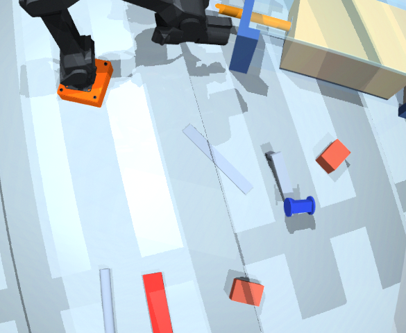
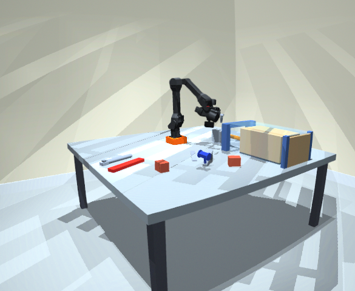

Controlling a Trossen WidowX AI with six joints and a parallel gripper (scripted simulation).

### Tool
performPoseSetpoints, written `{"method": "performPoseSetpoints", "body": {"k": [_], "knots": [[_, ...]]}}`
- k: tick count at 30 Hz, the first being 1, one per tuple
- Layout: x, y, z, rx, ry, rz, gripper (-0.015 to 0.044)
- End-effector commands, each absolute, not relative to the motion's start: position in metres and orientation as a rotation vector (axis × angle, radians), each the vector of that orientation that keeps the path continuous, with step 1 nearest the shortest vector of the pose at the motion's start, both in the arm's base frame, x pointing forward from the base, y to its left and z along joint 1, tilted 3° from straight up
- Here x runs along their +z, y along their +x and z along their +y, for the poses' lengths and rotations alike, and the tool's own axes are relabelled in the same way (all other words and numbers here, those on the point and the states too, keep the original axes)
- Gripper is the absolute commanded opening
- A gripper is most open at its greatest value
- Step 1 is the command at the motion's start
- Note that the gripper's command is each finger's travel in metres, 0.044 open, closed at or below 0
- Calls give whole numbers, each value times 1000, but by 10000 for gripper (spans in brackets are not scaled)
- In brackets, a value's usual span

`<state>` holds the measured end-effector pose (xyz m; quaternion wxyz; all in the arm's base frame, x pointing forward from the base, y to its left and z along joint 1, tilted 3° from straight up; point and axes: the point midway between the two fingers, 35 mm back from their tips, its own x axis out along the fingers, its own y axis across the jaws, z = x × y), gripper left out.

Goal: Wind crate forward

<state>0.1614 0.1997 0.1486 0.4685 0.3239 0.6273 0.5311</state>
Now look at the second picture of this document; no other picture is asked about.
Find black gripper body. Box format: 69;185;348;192
205;99;216;128

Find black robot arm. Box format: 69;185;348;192
168;78;220;138

